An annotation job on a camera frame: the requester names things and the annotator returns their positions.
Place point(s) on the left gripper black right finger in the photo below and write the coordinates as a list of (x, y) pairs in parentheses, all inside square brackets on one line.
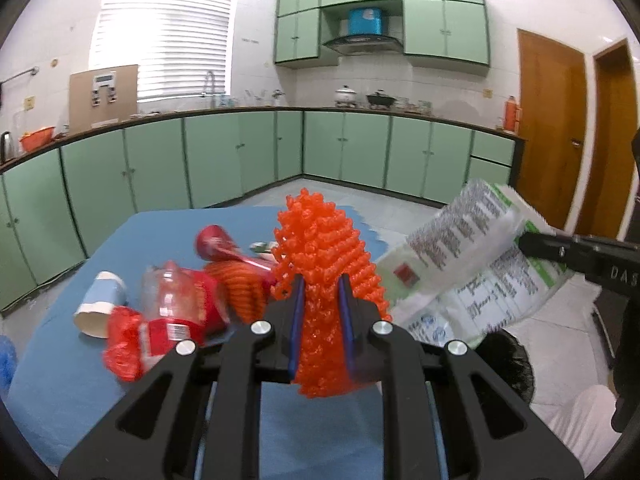
[(446, 413)]

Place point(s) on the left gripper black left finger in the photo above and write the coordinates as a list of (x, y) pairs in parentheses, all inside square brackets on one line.
[(196, 414)]

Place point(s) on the red plastic bag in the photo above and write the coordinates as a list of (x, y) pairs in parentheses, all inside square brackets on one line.
[(123, 355)]

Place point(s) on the clear plastic bottle red label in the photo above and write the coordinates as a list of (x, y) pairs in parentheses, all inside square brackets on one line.
[(171, 312)]

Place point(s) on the silver green snack bag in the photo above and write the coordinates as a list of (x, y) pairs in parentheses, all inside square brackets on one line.
[(462, 275)]

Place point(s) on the orange foam fruit net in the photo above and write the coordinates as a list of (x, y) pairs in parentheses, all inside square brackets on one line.
[(318, 241)]

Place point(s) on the black trash bin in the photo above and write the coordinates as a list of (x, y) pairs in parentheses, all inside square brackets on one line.
[(509, 359)]

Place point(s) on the green base kitchen cabinets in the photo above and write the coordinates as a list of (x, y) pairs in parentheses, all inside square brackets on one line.
[(60, 202)]

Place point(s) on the person's white trouser leg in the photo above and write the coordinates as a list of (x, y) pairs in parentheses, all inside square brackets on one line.
[(584, 426)]

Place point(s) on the blue table cloth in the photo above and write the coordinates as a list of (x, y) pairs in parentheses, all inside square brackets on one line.
[(61, 387)]

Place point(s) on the white blue paper cup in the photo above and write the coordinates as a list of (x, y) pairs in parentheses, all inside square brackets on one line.
[(107, 291)]

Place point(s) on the blue plastic bag on floor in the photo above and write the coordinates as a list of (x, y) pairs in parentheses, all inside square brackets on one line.
[(8, 363)]

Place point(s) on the orange thermos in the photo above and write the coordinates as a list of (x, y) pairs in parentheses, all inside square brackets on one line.
[(511, 115)]

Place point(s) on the brown wooden door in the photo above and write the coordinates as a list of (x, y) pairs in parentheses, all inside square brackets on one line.
[(553, 100)]

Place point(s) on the black wok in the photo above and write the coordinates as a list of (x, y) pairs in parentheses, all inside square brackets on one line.
[(380, 101)]

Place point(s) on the white cooking pot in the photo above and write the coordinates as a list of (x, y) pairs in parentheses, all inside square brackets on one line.
[(345, 97)]

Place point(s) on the orange plastic basket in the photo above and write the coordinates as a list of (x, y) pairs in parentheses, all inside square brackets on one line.
[(33, 141)]

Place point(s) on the steel kettle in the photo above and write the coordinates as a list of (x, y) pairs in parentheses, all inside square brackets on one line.
[(7, 151)]

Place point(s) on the range hood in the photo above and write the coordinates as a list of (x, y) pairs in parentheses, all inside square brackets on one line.
[(362, 30)]

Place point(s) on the cardboard box with scale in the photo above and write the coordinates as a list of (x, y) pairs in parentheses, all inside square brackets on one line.
[(102, 97)]

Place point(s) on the chrome sink faucet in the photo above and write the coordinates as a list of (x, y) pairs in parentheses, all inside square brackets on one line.
[(209, 89)]

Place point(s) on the white window blinds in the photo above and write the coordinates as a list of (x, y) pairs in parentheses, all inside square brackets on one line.
[(174, 43)]

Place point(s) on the green upper wall cabinets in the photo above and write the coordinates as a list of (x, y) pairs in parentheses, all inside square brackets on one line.
[(442, 34)]

